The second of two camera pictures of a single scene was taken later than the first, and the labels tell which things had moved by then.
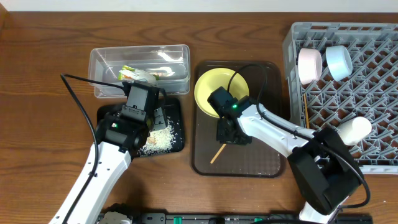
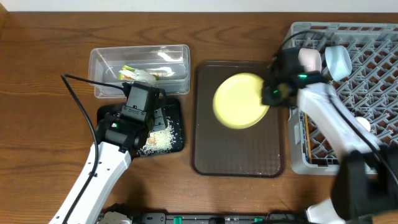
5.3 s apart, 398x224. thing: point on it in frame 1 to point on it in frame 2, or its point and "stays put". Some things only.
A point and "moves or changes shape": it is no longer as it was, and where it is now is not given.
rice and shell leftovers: x=158 y=142 stays put
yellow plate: x=214 y=79 moves or changes shape
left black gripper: x=158 y=116 stays put
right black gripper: x=230 y=135 to x=268 y=97
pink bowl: x=310 y=65 stays put
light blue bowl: x=339 y=61 stays put
